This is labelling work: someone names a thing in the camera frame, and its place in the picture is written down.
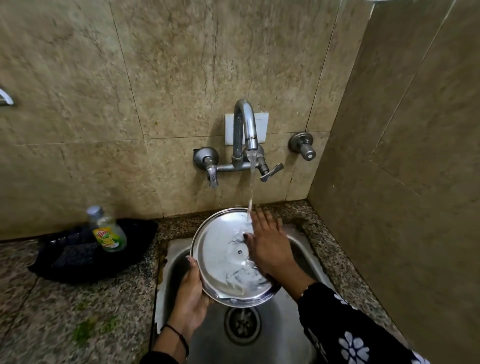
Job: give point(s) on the person's left thumb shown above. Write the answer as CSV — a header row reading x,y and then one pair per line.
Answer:
x,y
195,273

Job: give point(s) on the white wall plate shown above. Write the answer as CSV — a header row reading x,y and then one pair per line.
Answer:
x,y
246,127

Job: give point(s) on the chrome wall faucet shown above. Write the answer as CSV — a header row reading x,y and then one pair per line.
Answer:
x,y
240,148

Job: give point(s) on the person's left hand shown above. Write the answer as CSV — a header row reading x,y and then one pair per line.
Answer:
x,y
190,302

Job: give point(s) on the person's right middle finger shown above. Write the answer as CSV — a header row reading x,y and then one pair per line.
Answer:
x,y
263,220

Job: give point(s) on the black wrist thread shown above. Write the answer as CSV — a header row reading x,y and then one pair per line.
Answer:
x,y
180,335

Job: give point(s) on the round sink drain strainer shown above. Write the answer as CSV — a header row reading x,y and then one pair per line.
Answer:
x,y
242,324

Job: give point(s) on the round steel lid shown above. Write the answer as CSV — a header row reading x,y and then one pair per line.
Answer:
x,y
229,258

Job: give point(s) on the person's right thumb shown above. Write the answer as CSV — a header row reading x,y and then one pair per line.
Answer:
x,y
249,243

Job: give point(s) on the person's right hand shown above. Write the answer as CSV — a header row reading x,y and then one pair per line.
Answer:
x,y
270,247

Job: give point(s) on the chrome wall stop valve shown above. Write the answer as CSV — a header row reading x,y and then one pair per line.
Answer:
x,y
302,144

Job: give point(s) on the person's right forearm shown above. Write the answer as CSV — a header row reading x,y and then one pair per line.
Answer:
x,y
348,320

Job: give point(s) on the stainless steel sink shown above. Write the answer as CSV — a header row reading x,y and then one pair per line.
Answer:
x,y
240,300

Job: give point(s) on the person's right little finger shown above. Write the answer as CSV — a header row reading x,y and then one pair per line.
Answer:
x,y
280,225

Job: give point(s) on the person's left forearm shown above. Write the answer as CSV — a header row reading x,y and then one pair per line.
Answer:
x,y
170,345

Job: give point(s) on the green dish soap bottle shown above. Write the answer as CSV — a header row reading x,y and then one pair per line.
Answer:
x,y
105,229

